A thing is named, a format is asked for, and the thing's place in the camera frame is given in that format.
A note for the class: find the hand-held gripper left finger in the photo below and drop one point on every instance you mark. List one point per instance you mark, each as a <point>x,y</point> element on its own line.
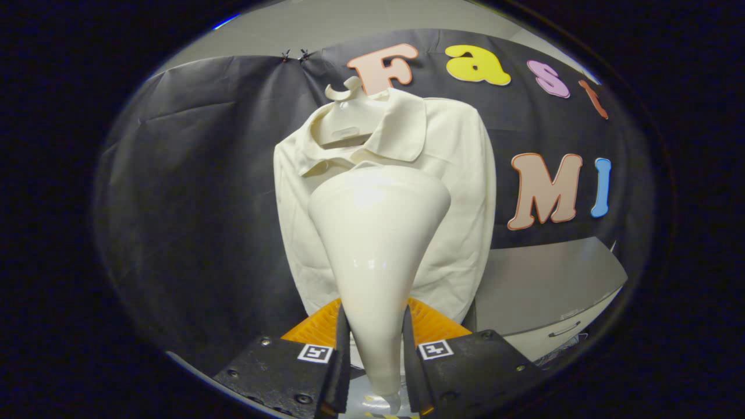
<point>279,372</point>

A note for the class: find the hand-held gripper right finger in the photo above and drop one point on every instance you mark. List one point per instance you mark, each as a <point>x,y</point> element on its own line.
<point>477,366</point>

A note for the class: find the white garment steamer head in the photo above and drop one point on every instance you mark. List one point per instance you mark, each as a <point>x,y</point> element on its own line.
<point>375,244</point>

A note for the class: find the cream button shirt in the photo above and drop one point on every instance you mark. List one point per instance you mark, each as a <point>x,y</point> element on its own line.
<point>454,203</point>

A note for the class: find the cream clothes hanger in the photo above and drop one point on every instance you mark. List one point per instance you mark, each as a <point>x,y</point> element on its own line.
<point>349,119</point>

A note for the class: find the grey and white cabinet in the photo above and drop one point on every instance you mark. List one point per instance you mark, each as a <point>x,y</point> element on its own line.
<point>541,285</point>

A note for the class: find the black backdrop cloth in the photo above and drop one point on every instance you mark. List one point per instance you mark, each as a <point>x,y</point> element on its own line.
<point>192,203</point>

